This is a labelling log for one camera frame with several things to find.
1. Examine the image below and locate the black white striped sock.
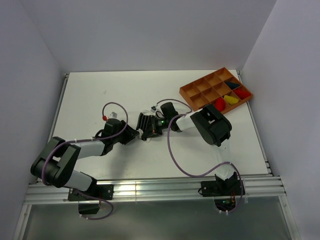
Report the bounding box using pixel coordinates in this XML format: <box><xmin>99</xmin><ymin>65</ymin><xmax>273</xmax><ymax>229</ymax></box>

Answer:
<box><xmin>136</xmin><ymin>110</ymin><xmax>155</xmax><ymax>142</ymax></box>

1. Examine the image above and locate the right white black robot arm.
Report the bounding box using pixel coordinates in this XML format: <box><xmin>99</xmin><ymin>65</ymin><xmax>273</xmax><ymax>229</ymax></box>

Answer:
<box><xmin>143</xmin><ymin>102</ymin><xmax>241</xmax><ymax>195</ymax></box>

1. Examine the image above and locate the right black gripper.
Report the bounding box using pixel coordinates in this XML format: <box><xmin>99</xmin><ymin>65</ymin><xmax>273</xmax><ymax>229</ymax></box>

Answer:
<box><xmin>142</xmin><ymin>115</ymin><xmax>171</xmax><ymax>139</ymax></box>

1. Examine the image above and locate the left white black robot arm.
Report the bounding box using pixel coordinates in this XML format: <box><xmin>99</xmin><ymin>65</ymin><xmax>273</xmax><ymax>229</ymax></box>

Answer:
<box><xmin>30</xmin><ymin>118</ymin><xmax>139</xmax><ymax>200</ymax></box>

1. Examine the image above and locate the orange compartment tray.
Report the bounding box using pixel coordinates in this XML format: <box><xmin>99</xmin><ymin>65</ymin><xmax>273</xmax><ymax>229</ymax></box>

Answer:
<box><xmin>179</xmin><ymin>67</ymin><xmax>253</xmax><ymax>114</ymax></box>

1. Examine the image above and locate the dark green rolled sock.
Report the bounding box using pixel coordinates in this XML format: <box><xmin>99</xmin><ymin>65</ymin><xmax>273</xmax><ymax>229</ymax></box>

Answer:
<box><xmin>224</xmin><ymin>81</ymin><xmax>241</xmax><ymax>90</ymax></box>

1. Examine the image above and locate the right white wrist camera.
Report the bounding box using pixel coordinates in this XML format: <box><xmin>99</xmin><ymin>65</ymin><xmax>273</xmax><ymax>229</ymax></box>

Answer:
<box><xmin>150</xmin><ymin>105</ymin><xmax>158</xmax><ymax>113</ymax></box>

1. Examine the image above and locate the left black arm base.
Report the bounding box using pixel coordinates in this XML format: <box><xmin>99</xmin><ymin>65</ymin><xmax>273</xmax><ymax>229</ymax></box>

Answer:
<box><xmin>67</xmin><ymin>184</ymin><xmax>114</xmax><ymax>219</ymax></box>

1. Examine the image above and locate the red rolled sock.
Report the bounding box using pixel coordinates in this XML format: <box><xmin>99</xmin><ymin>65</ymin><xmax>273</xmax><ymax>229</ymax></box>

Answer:
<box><xmin>233</xmin><ymin>88</ymin><xmax>251</xmax><ymax>100</ymax></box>

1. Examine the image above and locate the yellow rolled sock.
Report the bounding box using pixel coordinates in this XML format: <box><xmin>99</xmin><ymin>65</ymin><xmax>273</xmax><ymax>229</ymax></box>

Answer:
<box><xmin>223</xmin><ymin>95</ymin><xmax>240</xmax><ymax>106</ymax></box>

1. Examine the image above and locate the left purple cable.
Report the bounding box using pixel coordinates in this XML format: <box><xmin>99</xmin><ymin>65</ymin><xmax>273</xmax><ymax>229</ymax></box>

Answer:
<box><xmin>41</xmin><ymin>101</ymin><xmax>129</xmax><ymax>221</ymax></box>

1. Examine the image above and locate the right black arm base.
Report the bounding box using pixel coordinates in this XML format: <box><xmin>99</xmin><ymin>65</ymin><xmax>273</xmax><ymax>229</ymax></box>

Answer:
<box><xmin>198</xmin><ymin>179</ymin><xmax>246</xmax><ymax>197</ymax></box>

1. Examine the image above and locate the red Christmas sock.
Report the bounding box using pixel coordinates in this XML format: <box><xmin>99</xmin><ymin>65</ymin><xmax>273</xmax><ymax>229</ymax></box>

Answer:
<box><xmin>214</xmin><ymin>97</ymin><xmax>226</xmax><ymax>112</ymax></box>

